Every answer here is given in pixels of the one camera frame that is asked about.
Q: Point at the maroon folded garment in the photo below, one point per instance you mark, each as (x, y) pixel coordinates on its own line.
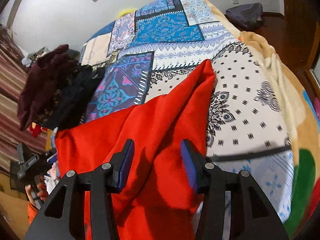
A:
(42, 87)

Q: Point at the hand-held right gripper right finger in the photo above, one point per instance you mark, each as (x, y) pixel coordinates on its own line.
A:
(188, 167)

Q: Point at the beige fleece blanket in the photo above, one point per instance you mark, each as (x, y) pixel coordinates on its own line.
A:
(297, 110)

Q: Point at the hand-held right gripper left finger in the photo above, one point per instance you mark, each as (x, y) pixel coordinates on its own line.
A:
(125, 166)

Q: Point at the person's left hand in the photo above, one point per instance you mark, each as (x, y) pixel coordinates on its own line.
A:
(42, 192)

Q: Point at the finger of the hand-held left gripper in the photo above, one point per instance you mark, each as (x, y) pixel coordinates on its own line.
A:
(51, 160)
(41, 158)

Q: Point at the red zip jacket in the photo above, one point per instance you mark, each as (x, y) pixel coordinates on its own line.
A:
(150, 120)

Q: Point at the grey backpack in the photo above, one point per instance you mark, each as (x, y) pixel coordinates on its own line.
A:
(246, 15)

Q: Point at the red plush toy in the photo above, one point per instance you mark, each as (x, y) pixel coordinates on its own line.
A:
(36, 130)

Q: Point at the wooden door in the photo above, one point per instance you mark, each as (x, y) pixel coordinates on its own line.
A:
(300, 17)

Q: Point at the person's left forearm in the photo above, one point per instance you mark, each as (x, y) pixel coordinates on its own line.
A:
(32, 215)

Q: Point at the dark patterned folded garment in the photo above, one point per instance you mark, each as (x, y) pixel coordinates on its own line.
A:
(75, 95)

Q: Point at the yellow foam hoop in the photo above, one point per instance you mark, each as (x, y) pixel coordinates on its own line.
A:
(126, 12)

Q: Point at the pile of clutter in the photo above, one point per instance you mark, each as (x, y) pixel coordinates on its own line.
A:
(33, 57)

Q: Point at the striped brown curtain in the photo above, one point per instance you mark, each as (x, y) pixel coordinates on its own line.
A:
(12, 105)

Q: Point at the patchwork printed bed sheet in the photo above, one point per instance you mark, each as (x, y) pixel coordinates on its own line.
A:
(237, 100)

